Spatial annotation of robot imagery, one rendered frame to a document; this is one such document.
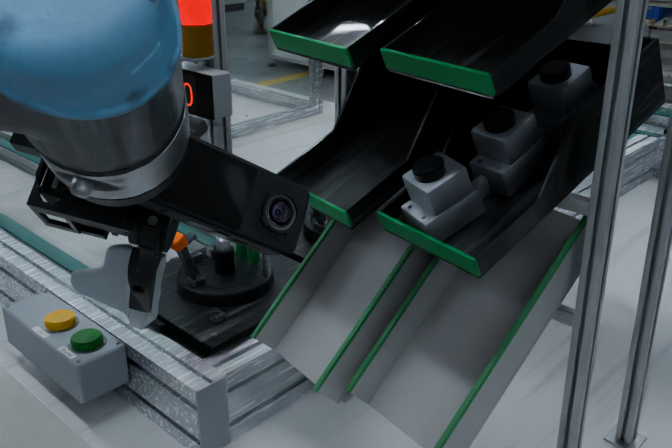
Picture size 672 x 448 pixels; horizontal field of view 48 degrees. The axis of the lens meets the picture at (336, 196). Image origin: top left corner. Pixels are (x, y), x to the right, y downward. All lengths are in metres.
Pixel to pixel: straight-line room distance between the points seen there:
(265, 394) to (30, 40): 0.80
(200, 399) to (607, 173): 0.52
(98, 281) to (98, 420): 0.55
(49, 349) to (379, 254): 0.45
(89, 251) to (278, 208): 0.96
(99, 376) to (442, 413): 0.45
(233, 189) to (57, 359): 0.64
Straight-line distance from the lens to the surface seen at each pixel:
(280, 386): 1.03
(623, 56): 0.69
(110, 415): 1.08
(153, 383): 1.01
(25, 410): 1.12
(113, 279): 0.53
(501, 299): 0.81
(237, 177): 0.45
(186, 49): 1.22
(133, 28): 0.26
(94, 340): 1.02
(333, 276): 0.92
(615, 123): 0.70
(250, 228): 0.45
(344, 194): 0.80
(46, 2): 0.27
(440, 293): 0.84
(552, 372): 1.16
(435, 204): 0.68
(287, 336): 0.92
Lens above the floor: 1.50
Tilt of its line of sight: 22 degrees down
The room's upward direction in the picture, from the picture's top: straight up
